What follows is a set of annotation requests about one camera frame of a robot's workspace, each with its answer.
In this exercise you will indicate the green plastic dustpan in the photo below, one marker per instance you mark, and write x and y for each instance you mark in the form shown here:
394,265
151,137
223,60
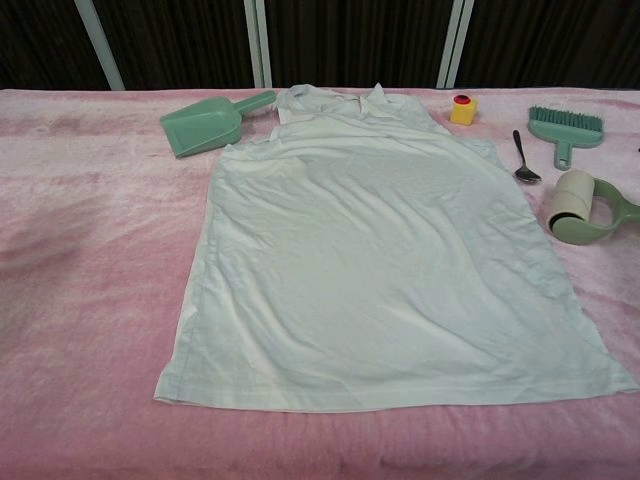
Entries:
200,127

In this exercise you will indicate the white partition post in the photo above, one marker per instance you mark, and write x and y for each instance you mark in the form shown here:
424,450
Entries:
455,45
259,45
100,45

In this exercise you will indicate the green plastic hand brush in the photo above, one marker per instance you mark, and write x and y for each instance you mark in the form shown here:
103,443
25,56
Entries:
565,132

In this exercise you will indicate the dark metal spoon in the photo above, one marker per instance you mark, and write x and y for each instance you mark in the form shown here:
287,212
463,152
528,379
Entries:
527,175

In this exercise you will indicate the green lint roller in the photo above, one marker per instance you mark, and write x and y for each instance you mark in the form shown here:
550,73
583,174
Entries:
572,197

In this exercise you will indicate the white sleeveless shirt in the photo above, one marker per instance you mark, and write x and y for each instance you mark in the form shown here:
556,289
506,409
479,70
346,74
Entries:
370,280

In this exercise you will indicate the pink fleece table cloth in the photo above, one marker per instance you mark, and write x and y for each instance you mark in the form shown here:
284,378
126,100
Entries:
100,300

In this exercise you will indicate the yellow block with red button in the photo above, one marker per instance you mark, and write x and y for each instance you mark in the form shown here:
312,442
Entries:
463,112

